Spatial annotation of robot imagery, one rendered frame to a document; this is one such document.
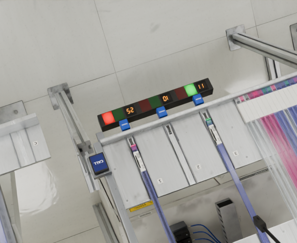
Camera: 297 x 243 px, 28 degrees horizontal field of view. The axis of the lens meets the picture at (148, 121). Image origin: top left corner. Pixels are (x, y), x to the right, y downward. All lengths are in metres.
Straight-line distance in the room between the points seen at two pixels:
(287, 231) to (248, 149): 0.24
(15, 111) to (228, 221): 0.92
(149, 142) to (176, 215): 0.33
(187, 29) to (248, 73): 0.33
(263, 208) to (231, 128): 0.41
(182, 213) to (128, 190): 0.35
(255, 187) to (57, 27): 0.94
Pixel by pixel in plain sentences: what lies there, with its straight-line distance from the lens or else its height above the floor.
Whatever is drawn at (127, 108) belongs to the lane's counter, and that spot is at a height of 0.65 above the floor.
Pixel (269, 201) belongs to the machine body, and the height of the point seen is 0.62.
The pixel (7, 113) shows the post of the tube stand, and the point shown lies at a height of 0.01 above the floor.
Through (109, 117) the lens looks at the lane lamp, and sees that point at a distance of 1.70.
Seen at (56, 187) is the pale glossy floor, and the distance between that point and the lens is 2.46.
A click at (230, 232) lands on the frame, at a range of 1.94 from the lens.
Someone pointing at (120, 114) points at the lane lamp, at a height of 0.66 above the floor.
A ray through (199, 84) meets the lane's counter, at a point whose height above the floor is 0.65.
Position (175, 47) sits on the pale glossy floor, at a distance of 2.40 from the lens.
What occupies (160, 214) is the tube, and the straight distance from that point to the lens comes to 1.57.
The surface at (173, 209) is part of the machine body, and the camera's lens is 1.89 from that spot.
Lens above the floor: 2.26
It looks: 68 degrees down
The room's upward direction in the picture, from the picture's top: 138 degrees clockwise
